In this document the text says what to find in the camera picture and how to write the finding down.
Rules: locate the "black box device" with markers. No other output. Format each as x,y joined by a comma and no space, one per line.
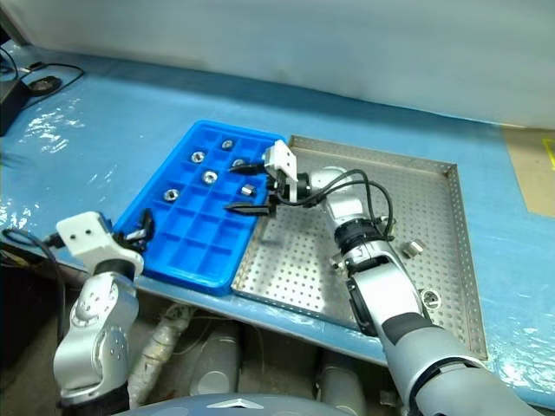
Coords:
8,102

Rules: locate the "blue compartment tray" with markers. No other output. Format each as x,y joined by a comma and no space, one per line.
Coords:
195,234

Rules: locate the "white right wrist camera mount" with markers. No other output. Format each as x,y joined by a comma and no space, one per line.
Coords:
282,160

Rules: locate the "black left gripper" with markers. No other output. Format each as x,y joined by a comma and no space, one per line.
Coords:
126,240

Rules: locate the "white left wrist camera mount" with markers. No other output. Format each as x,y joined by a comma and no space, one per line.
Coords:
82,236

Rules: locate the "white wrapped pipe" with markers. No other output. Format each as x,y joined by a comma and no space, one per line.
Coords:
160,342

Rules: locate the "perforated steel tray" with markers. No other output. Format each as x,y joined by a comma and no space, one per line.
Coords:
295,260

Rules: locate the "grey rounded cylinder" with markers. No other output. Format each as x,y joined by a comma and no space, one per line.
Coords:
342,383
217,359

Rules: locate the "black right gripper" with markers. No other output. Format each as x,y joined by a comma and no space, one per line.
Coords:
277,188

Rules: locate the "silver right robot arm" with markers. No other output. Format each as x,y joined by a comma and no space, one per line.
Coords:
390,294

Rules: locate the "grey robot torso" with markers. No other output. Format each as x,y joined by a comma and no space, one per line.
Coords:
225,405

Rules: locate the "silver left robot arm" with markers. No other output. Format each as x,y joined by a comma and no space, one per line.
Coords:
104,303

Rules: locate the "steel roller, smallest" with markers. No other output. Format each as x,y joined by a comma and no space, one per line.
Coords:
226,144

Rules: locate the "upright hollow steel roller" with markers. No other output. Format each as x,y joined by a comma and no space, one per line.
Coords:
238,162
171,194
431,298
197,156
210,176

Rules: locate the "brown cardboard sheet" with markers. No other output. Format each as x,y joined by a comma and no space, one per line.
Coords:
533,173

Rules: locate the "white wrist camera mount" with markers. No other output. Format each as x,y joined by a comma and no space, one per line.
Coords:
282,160
82,236

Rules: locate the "blue table cover sheet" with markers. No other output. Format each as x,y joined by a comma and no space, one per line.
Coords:
130,108

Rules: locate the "steel roller sideways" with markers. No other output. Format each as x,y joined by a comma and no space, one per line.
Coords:
248,190
413,248

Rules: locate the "black round disc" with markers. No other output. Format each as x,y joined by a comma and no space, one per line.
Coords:
43,83

